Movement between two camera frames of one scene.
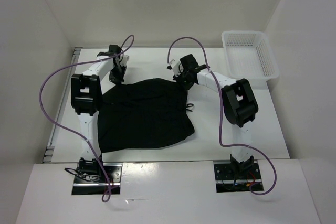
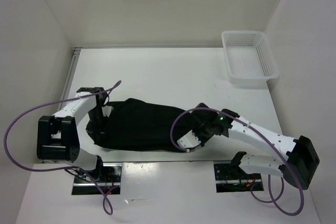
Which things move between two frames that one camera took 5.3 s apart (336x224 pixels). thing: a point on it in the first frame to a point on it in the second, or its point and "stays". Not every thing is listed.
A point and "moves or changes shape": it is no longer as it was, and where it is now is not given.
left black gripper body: x=120 y=66 to x=100 y=121
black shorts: x=142 y=113 moves or changes shape
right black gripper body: x=183 y=80 to x=202 y=132
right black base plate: x=227 y=180 stays
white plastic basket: x=248 y=55 stays
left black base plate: x=114 y=172 stays
